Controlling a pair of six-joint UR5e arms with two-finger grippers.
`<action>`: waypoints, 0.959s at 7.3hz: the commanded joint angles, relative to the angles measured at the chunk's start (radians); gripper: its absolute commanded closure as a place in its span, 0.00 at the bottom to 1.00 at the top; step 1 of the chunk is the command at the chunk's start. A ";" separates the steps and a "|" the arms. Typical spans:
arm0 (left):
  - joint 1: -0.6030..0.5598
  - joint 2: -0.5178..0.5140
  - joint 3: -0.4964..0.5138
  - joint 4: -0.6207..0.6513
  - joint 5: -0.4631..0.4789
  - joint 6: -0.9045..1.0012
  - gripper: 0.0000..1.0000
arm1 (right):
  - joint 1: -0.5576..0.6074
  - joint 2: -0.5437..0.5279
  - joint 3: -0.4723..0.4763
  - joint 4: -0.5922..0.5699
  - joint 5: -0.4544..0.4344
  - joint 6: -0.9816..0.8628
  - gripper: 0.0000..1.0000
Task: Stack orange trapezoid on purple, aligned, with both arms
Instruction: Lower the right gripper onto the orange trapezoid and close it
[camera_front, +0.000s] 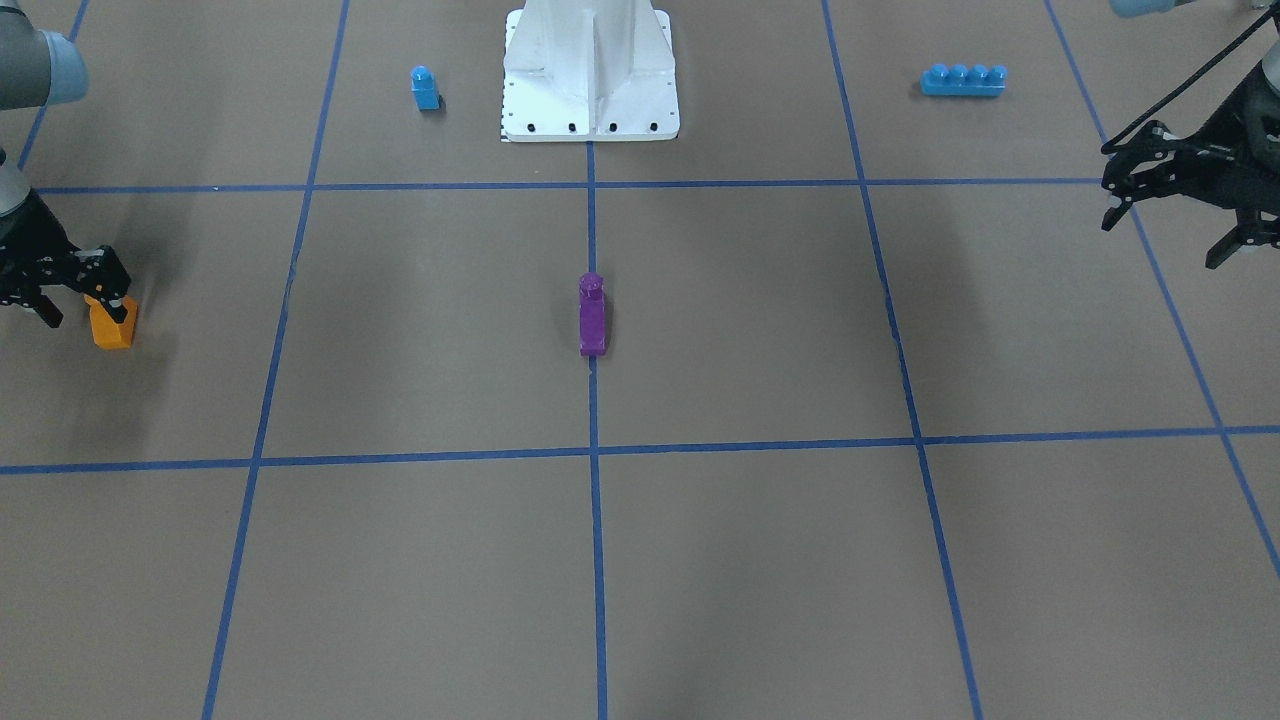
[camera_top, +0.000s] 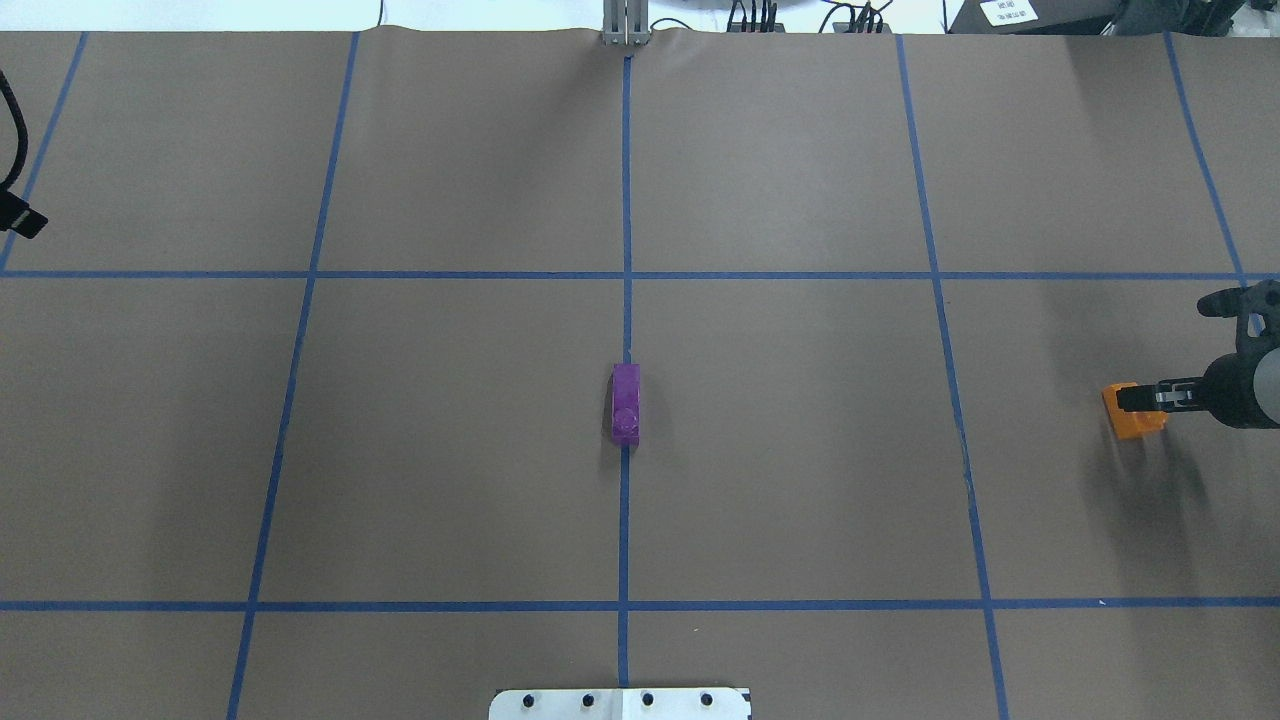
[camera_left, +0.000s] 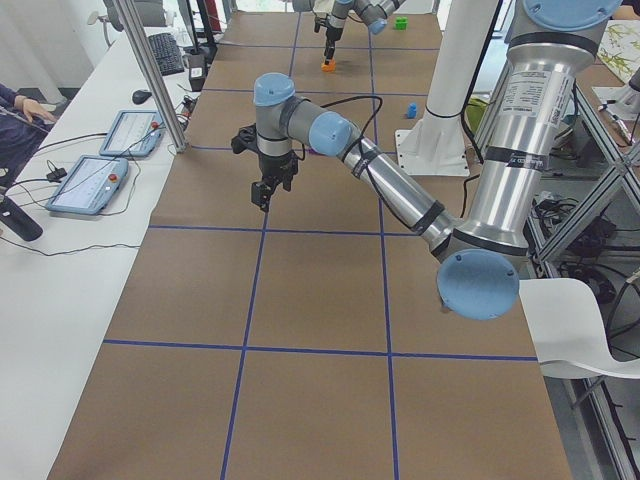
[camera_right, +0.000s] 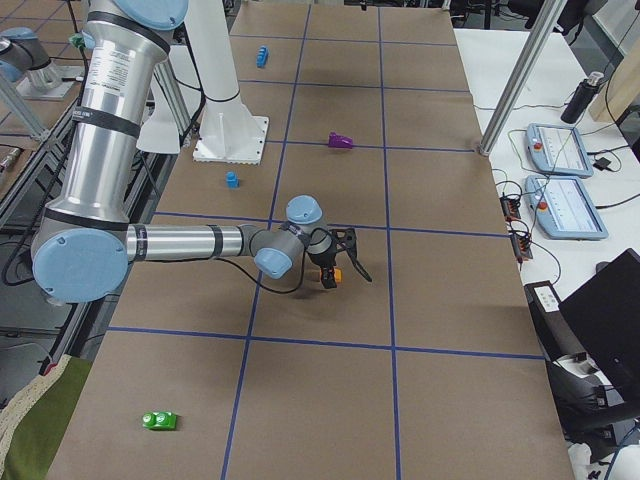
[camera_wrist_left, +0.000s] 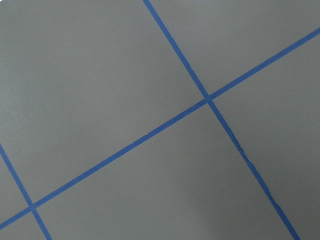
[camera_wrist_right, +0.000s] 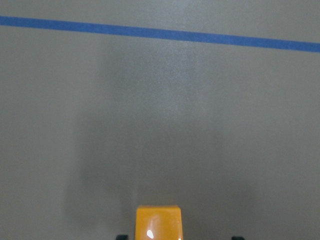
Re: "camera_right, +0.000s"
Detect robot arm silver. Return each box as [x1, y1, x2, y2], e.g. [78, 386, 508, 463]
[31, 1, 338, 303]
[1, 27, 51, 83]

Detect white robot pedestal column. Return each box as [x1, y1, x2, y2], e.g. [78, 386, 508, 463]
[185, 0, 269, 165]

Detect green block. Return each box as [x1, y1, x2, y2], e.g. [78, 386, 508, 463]
[141, 411, 178, 431]

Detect long blue four-stud block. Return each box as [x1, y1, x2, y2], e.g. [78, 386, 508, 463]
[256, 45, 269, 68]

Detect far blue teach pendant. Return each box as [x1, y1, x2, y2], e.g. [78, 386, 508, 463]
[526, 123, 593, 178]

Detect purple trapezoid block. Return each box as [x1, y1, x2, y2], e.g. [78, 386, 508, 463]
[327, 132, 353, 149]

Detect aluminium frame post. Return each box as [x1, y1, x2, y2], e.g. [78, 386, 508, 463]
[478, 0, 567, 157]

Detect black bottle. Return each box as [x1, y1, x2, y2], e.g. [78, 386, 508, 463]
[560, 71, 604, 124]

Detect small blue block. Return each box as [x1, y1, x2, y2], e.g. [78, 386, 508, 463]
[225, 171, 240, 189]

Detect near blue teach pendant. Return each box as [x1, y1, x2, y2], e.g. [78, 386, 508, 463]
[525, 175, 609, 241]

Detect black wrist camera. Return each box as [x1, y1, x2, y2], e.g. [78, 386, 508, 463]
[330, 227, 373, 283]

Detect blue teach pendant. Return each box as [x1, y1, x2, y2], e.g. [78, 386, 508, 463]
[525, 175, 609, 241]
[526, 123, 593, 178]

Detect green cloth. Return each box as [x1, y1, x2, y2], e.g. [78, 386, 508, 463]
[1, 355, 92, 479]

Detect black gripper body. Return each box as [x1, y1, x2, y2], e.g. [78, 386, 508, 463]
[308, 245, 337, 270]

